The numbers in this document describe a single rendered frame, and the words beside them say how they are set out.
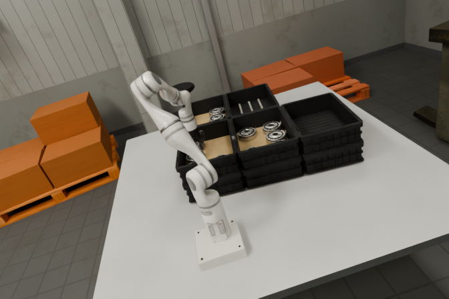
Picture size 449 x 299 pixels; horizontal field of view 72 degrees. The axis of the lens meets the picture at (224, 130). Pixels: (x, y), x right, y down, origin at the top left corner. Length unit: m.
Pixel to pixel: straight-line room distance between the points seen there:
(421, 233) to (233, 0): 3.48
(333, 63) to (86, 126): 2.95
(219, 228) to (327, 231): 0.42
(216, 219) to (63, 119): 2.77
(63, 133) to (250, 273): 2.97
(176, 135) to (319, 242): 0.68
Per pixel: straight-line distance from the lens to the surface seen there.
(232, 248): 1.30
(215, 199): 1.22
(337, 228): 1.36
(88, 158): 3.47
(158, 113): 1.22
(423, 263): 2.19
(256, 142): 1.70
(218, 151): 1.71
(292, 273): 1.24
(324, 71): 4.02
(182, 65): 4.25
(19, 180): 3.63
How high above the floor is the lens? 1.70
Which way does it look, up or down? 27 degrees down
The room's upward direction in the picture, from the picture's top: 16 degrees counter-clockwise
